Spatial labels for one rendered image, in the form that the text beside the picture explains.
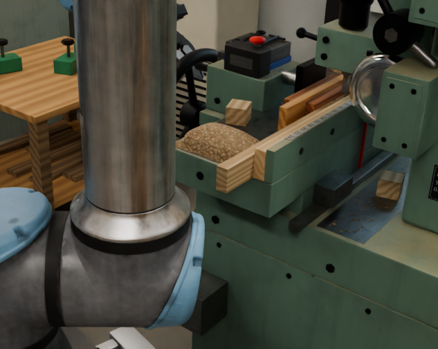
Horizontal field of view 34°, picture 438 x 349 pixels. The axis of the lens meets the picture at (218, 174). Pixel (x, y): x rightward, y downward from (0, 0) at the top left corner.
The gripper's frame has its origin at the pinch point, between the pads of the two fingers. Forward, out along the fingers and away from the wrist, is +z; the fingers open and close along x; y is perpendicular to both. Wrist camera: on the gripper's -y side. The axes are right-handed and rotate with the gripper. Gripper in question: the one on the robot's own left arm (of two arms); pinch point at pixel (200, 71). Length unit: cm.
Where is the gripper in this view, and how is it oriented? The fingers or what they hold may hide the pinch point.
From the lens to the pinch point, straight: 162.1
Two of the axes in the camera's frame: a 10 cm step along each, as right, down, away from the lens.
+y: -4.4, 6.1, 6.6
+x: -6.0, 3.4, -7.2
